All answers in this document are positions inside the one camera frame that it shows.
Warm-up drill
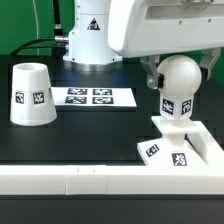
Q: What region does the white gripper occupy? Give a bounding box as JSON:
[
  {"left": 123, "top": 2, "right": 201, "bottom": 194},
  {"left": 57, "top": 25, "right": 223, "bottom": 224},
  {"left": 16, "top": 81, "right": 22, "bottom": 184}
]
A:
[{"left": 108, "top": 0, "right": 224, "bottom": 89}]

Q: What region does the white lamp bulb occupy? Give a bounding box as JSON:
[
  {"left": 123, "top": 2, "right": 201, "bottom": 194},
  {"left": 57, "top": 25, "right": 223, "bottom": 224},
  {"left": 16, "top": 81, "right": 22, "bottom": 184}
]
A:
[{"left": 158, "top": 55, "right": 202, "bottom": 120}]

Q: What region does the white lamp base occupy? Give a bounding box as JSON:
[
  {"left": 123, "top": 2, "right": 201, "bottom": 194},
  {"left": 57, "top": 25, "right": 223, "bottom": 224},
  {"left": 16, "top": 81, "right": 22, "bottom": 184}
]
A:
[{"left": 137, "top": 116, "right": 206, "bottom": 168}]

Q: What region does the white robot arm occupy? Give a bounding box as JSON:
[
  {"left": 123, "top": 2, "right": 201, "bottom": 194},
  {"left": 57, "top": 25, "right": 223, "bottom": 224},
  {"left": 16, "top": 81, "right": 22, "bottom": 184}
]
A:
[{"left": 63, "top": 0, "right": 224, "bottom": 89}]

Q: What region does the white lamp shade cone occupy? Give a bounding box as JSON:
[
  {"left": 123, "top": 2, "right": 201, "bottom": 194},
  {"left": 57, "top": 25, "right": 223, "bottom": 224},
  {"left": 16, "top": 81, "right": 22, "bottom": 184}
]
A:
[{"left": 10, "top": 63, "right": 57, "bottom": 126}]

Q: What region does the white marker sheet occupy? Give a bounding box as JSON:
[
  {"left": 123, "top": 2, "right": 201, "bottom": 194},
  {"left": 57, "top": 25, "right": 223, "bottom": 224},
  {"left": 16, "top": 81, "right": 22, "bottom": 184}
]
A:
[{"left": 52, "top": 87, "right": 137, "bottom": 108}]

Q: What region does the white L-shaped fence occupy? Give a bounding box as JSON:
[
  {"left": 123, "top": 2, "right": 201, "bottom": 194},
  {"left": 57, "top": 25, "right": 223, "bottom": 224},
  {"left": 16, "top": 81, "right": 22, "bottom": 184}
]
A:
[{"left": 0, "top": 120, "right": 224, "bottom": 195}]

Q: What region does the black cable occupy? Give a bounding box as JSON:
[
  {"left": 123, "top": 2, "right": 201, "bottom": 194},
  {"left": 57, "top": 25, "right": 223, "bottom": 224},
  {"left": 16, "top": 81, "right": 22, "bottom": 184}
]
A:
[{"left": 10, "top": 0, "right": 70, "bottom": 57}]

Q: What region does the white thin cable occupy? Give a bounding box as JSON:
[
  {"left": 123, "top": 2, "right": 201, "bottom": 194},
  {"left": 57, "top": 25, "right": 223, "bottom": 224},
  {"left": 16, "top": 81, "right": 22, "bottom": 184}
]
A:
[{"left": 32, "top": 0, "right": 41, "bottom": 56}]

